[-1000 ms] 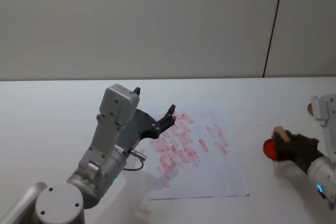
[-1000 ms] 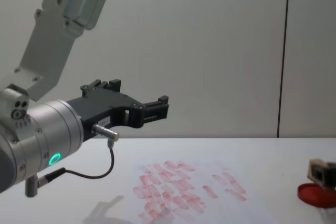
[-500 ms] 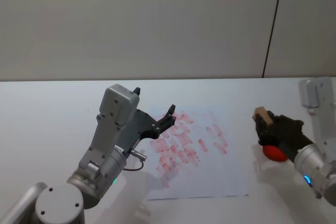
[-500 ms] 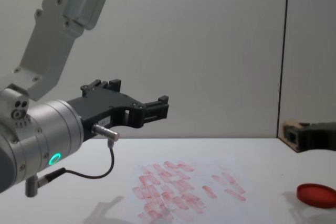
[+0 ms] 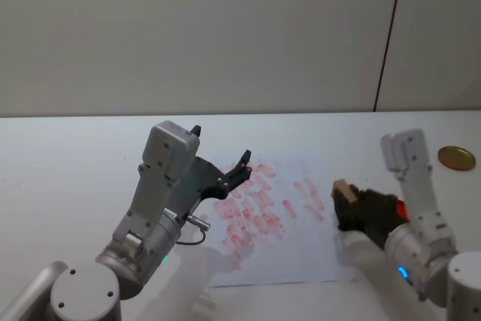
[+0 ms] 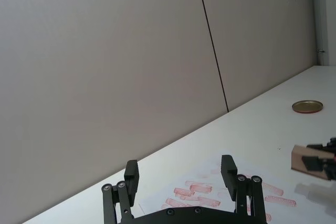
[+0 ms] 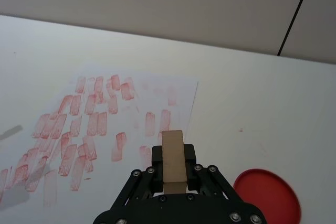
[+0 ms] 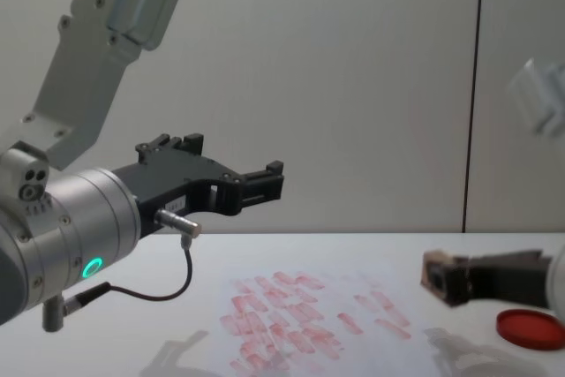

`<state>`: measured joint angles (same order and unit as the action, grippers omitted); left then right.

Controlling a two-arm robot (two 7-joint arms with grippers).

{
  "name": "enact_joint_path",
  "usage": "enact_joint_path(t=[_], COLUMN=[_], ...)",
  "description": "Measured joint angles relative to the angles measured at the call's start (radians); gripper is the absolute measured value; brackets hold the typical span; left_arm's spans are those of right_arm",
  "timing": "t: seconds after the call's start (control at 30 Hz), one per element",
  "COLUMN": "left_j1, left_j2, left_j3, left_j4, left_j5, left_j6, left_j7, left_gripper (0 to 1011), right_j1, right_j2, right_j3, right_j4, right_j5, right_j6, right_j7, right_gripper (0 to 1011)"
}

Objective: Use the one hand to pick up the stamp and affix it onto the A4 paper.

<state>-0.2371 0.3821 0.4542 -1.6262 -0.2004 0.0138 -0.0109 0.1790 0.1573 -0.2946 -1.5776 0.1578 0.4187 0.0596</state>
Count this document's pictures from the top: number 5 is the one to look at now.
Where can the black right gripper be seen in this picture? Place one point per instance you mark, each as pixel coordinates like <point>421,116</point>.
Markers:
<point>377,215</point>

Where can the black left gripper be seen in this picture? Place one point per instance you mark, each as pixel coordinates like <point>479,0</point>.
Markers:
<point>203,182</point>

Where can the wooden stamp block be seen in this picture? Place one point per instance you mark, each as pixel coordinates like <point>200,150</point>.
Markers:
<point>343,188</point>

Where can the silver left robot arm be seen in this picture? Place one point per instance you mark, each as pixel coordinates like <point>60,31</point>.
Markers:
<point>150,200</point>

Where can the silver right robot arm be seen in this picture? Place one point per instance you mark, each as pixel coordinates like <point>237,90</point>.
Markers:
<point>421,208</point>

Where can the small red piece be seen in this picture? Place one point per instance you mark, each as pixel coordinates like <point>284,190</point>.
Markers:
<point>402,210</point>

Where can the white paper with red stamps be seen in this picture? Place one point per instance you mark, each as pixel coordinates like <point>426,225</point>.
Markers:
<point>293,238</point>

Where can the round gold metal lid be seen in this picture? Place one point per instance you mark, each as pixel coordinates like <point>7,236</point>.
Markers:
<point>456,157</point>

